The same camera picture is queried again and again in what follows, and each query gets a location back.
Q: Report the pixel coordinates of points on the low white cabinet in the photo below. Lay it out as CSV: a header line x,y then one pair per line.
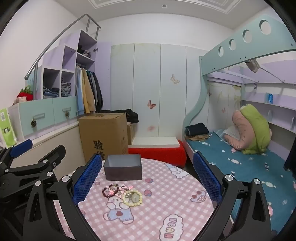
x,y
57,136

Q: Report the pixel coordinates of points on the purple stair cabinet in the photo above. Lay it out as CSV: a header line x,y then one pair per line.
x,y
53,58

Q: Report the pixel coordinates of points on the dark hanging cloth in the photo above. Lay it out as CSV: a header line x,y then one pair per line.
x,y
291,153

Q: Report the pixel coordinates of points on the small cardboard box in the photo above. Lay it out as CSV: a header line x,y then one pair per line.
x,y
130,135

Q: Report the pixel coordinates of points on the faint pink butterfly sticker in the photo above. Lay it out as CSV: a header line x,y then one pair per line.
x,y
151,128

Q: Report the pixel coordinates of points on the pink pillow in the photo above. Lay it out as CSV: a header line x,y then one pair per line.
x,y
240,129

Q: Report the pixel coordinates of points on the green packet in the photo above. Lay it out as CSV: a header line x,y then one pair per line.
x,y
7,129

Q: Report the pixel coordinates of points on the green blanket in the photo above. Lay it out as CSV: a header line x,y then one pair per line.
x,y
256,127

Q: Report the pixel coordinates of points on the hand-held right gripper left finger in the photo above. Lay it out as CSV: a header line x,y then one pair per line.
x,y
86,179

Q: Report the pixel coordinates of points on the strawberry plush toy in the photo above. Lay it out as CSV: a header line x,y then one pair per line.
x,y
25,94

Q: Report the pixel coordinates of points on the pinecone pendant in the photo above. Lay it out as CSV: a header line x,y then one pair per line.
x,y
34,122
67,114

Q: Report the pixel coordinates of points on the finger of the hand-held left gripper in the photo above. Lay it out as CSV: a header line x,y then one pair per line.
x,y
22,145
52,156

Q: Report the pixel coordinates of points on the blue patterned bedsheet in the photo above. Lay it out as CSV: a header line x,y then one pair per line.
x,y
249,162

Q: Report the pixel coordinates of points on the pink plush toy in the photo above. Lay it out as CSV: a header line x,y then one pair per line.
x,y
20,100

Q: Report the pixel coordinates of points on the black clothes pile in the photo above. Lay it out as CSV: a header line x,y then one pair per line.
x,y
131,115

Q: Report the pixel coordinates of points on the teal drawer cabinet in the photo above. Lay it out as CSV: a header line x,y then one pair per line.
x,y
46,109

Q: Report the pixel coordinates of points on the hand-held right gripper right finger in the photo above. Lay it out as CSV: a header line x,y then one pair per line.
x,y
207,179

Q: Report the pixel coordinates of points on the red ottoman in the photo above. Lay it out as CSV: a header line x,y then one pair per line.
x,y
161,154

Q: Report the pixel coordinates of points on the grey metal box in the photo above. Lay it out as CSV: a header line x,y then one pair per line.
x,y
122,172

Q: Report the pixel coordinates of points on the grey metal handrail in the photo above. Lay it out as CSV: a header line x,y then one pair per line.
x,y
57,38

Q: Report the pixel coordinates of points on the dark jackets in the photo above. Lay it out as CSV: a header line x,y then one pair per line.
x,y
98,92

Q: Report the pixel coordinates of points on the yellow jacket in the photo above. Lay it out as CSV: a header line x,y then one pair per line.
x,y
87,92

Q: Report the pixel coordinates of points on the dark folded garments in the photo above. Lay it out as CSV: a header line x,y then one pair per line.
x,y
83,51

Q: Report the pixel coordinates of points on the white pillow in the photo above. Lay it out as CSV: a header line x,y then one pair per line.
x,y
231,133

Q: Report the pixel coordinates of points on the dark folded clothes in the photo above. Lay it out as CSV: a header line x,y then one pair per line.
x,y
196,128

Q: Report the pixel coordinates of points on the light blue shirt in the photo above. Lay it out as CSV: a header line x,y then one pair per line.
x,y
78,92

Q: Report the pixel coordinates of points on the teal bunk bed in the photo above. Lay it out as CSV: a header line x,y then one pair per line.
x,y
231,58

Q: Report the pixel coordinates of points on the white wardrobe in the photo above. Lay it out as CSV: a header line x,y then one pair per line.
x,y
143,76

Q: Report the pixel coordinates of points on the blue box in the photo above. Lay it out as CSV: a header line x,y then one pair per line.
x,y
269,98

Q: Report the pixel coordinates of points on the large cardboard box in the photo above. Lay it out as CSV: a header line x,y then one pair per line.
x,y
101,132

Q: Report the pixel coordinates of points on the tan folded clothes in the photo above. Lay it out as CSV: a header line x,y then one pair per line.
x,y
198,138

